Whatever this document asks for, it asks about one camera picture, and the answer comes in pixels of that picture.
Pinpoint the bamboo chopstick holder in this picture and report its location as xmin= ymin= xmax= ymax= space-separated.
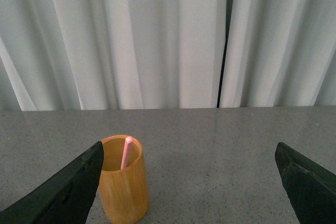
xmin=98 ymin=135 xmax=150 ymax=223

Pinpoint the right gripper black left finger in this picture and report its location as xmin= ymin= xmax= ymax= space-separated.
xmin=1 ymin=141 xmax=104 ymax=223

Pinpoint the white curtain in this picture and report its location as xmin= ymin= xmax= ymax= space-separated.
xmin=1 ymin=0 xmax=226 ymax=111

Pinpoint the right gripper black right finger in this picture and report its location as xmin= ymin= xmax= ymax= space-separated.
xmin=275 ymin=142 xmax=335 ymax=223

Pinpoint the white curtain right panel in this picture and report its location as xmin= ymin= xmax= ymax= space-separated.
xmin=220 ymin=0 xmax=335 ymax=108

